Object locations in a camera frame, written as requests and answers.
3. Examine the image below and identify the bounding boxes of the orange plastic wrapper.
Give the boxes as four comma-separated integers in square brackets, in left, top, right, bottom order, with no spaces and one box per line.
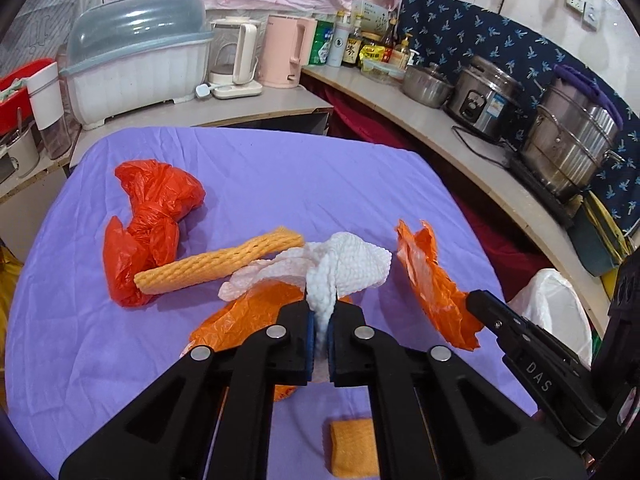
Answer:
[180,278,354,403]

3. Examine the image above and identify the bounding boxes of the orange snack wrapper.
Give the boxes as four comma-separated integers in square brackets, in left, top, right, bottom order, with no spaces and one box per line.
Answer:
[395,219,484,351]

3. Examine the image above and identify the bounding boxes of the long orange foam net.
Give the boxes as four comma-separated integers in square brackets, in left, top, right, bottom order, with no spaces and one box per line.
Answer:
[134,226,305,296]

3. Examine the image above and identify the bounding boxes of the white foam net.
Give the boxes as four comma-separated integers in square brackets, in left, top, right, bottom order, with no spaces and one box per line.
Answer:
[218,232,392,344]

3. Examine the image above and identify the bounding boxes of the red plastic bag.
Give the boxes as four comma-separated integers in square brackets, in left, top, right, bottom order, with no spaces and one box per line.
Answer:
[102,159,205,308]

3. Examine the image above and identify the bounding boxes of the white-lined trash bin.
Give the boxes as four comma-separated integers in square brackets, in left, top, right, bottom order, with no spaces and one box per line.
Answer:
[508,269,592,367]

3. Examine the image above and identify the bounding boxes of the purple tablecloth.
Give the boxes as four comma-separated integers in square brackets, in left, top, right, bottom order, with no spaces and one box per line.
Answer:
[3,124,542,480]

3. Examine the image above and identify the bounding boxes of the stacked blue yellow basins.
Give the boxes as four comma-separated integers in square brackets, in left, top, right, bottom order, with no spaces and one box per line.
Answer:
[567,191,634,278]

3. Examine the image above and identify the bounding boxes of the dark red cloth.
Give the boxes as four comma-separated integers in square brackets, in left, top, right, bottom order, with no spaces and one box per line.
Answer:
[302,75,552,301]

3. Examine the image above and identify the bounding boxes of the black induction cooktop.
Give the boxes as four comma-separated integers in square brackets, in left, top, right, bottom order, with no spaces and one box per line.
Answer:
[506,155,574,230]

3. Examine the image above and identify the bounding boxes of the large steel steamer pot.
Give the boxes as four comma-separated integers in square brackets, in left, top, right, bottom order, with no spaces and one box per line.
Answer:
[521,72,624,202]

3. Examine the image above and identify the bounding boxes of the steel rice cooker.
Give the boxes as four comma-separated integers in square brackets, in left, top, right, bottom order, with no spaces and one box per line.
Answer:
[445,55,524,143]

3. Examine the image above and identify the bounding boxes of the purple cloth on steamer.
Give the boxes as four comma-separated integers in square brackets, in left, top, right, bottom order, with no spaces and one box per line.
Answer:
[553,64,624,130]

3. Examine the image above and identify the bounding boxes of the small steel pot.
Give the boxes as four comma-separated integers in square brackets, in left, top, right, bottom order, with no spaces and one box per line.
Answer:
[401,64,454,108]

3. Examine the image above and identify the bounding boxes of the red container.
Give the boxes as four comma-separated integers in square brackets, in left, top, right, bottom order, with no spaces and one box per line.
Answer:
[0,58,53,136]

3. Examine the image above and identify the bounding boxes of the yellow seasoning packet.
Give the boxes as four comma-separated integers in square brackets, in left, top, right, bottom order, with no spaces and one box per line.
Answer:
[357,44,386,67]

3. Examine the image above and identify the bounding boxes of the white blender cup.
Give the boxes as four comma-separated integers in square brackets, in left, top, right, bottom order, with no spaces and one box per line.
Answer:
[27,62,72,159]

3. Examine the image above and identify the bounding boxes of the glass electric kettle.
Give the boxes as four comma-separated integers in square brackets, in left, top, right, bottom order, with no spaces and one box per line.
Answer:
[195,16,262,100]

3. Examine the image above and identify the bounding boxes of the dish rack with grey lid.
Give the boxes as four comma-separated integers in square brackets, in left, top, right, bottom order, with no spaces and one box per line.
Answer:
[61,0,214,130]

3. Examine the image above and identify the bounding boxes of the green canister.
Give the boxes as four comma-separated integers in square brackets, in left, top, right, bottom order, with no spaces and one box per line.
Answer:
[308,21,334,65]

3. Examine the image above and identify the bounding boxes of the dark soy sauce bottle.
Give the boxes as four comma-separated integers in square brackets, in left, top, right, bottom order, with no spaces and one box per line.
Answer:
[342,14,363,67]

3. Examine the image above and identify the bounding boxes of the white bottle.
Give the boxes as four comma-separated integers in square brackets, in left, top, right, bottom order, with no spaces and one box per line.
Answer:
[326,11,352,67]

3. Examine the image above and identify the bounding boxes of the pink electric kettle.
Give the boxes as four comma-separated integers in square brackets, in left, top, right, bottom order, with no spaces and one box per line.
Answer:
[257,14,317,89]

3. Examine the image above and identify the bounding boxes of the navy patterned cloth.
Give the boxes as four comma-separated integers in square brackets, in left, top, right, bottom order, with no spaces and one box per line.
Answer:
[398,0,639,232]

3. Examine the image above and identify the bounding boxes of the white box on shelf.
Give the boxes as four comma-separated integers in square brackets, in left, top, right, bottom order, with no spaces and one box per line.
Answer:
[350,0,390,36]

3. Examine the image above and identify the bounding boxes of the grey striped curtain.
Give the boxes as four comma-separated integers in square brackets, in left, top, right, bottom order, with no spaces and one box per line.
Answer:
[1,0,102,76]

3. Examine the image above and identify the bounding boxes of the black power cable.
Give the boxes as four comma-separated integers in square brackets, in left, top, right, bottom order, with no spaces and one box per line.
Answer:
[450,123,516,170]

